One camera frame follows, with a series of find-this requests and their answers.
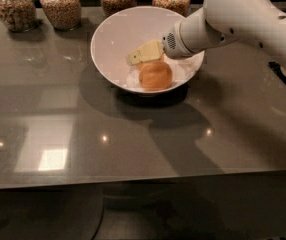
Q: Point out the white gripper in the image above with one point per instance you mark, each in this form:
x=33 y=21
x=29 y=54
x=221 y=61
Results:
x=171 y=45

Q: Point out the orange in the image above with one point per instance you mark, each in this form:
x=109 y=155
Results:
x=155 y=76
x=141 y=65

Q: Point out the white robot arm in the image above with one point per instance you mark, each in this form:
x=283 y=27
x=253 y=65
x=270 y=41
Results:
x=218 y=23

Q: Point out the white ceramic bowl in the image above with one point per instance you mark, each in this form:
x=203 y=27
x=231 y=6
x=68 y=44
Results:
x=124 y=32

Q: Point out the leftmost glass cereal jar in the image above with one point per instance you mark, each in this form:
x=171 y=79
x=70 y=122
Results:
x=18 y=15

